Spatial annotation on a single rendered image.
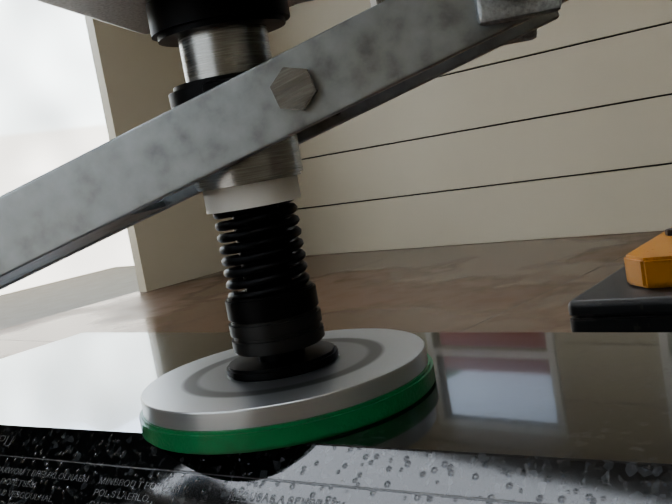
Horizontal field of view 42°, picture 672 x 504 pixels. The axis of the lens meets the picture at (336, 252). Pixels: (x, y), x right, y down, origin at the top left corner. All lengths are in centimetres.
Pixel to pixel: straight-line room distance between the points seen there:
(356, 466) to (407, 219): 772
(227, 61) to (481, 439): 30
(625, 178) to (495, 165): 115
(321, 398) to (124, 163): 20
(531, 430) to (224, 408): 19
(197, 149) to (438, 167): 737
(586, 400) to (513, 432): 6
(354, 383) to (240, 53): 24
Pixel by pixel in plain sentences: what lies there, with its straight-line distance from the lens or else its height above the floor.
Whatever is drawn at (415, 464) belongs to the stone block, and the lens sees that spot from 52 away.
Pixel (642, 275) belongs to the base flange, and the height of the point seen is 76.
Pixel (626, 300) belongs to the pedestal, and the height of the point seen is 74.
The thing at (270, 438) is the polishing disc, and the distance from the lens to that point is 56.
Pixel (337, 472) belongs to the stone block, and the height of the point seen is 79.
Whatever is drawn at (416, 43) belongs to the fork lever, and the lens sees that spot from 57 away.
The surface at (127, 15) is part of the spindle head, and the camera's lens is 68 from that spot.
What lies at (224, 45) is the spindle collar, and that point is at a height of 106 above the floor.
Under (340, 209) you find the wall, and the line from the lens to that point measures 876.
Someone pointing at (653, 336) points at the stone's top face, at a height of 80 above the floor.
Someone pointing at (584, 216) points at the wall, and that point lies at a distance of 728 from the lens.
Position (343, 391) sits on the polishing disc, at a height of 83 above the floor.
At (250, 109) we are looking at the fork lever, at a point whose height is 102.
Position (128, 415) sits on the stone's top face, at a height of 80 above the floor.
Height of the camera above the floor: 98
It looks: 6 degrees down
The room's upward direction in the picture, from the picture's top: 10 degrees counter-clockwise
